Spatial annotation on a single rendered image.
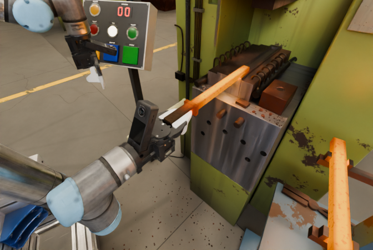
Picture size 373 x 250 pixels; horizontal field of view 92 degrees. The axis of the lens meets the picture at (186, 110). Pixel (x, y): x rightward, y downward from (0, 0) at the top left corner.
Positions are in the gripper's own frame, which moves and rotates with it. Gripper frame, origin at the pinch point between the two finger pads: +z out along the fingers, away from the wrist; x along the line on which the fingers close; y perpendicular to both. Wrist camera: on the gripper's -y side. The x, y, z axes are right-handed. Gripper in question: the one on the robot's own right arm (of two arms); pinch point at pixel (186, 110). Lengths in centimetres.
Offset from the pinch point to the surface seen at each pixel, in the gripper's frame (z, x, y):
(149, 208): -6, -29, 100
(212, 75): 27.7, -9.8, 3.4
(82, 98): 22, -195, 100
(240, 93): 27.7, 3.6, 6.3
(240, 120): 19.7, 9.1, 12.1
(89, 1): 12, -69, -19
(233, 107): 21.7, 4.5, 9.5
